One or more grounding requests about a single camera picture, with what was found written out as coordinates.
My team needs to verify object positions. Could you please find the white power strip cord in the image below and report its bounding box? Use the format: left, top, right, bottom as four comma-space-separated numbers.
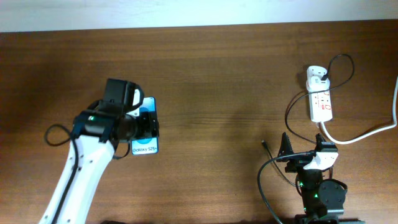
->
319, 75, 398, 145

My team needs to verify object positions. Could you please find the black USB charging cable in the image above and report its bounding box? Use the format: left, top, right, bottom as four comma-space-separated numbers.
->
261, 54, 356, 188

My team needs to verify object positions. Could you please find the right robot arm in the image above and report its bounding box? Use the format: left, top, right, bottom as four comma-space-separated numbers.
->
277, 133, 363, 224

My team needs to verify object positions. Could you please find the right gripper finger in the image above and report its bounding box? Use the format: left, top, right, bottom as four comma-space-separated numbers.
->
277, 132, 294, 162
315, 133, 325, 152

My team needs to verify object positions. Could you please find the left black camera cable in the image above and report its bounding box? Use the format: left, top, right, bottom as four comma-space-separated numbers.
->
44, 124, 78, 224

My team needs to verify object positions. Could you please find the white USB charger plug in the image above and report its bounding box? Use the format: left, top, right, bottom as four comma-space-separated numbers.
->
307, 76, 330, 92

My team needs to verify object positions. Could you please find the blue Galaxy S25+ smartphone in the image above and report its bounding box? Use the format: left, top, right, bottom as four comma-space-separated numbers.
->
129, 96, 159, 156

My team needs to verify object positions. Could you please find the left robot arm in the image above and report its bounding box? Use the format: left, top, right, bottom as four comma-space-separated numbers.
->
40, 78, 160, 223

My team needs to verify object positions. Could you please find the black camera cable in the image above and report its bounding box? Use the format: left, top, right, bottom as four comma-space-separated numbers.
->
44, 124, 78, 224
256, 151, 317, 224

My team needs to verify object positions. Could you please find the white power strip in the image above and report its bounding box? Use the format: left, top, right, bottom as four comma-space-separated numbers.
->
307, 65, 333, 123

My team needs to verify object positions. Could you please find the right black camera cable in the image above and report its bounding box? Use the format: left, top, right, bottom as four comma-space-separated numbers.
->
256, 151, 317, 224

